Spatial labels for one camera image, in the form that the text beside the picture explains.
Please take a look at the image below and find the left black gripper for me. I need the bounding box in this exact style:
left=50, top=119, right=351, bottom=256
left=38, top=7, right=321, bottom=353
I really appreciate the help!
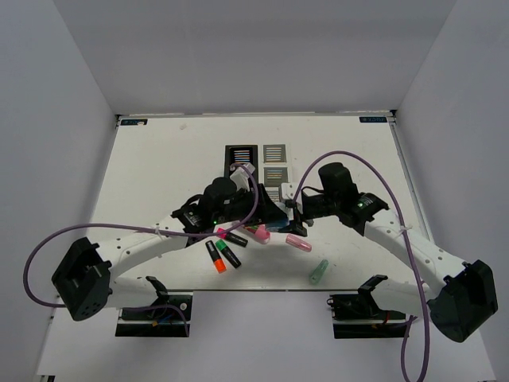
left=213, top=183, right=287, bottom=227

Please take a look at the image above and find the blue glue jar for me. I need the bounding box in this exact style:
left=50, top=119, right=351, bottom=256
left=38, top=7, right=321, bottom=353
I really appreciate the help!
left=266, top=202, right=289, bottom=232

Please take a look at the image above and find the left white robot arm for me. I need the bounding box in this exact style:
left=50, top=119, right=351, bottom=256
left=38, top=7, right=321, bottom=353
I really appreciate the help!
left=52, top=177, right=287, bottom=322

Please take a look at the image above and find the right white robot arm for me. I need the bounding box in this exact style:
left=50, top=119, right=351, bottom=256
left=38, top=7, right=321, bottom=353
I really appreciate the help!
left=279, top=162, right=498, bottom=343

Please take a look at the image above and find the pink transparent tube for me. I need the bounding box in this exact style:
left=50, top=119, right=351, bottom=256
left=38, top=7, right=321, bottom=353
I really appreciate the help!
left=286, top=234, right=313, bottom=252

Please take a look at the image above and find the pink tube with pins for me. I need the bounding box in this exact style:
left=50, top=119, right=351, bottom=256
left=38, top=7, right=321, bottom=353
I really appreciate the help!
left=243, top=224, right=270, bottom=244

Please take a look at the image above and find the pink capped black highlighter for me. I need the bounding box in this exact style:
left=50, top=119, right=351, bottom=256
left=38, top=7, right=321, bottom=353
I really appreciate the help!
left=217, top=228, right=248, bottom=248

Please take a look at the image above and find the white mesh organizer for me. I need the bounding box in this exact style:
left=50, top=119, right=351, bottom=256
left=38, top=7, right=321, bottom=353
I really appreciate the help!
left=258, top=143, right=293, bottom=203

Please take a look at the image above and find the green transparent tube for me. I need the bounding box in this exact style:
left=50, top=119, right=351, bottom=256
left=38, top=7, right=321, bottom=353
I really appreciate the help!
left=309, top=259, right=329, bottom=285

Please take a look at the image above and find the green capped black highlighter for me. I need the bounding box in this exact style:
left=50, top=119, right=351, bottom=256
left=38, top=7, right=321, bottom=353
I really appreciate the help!
left=216, top=240, right=242, bottom=269

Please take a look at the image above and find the black mesh organizer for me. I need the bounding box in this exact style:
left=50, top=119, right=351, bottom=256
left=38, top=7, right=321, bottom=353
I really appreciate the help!
left=223, top=145, right=258, bottom=187

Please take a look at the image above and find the orange capped black highlighter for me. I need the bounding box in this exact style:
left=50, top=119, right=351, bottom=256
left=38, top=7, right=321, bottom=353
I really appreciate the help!
left=205, top=240, right=227, bottom=274

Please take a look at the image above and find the right blue corner label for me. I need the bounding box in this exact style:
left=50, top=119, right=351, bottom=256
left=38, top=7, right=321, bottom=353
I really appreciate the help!
left=359, top=116, right=387, bottom=123

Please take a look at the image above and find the blue corner label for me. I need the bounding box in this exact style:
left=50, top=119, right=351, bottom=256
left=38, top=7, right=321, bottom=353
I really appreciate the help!
left=120, top=119, right=148, bottom=126
left=359, top=116, right=387, bottom=123

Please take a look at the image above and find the left blue corner label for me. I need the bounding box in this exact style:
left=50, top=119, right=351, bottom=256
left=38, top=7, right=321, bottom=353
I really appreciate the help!
left=120, top=119, right=148, bottom=126

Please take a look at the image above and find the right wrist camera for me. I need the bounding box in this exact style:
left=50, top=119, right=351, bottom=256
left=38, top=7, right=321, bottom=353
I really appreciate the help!
left=279, top=182, right=297, bottom=209

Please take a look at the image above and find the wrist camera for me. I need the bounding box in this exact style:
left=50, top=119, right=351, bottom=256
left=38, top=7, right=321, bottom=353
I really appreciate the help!
left=229, top=162, right=255, bottom=191
left=279, top=182, right=297, bottom=209

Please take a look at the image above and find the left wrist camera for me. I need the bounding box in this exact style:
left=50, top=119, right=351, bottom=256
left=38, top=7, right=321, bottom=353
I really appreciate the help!
left=229, top=162, right=255, bottom=191

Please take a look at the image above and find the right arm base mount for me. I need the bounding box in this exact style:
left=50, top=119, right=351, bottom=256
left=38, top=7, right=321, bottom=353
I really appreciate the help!
left=327, top=275, right=409, bottom=340

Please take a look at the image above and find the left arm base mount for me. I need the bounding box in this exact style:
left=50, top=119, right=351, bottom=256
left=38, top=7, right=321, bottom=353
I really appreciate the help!
left=115, top=276, right=193, bottom=338

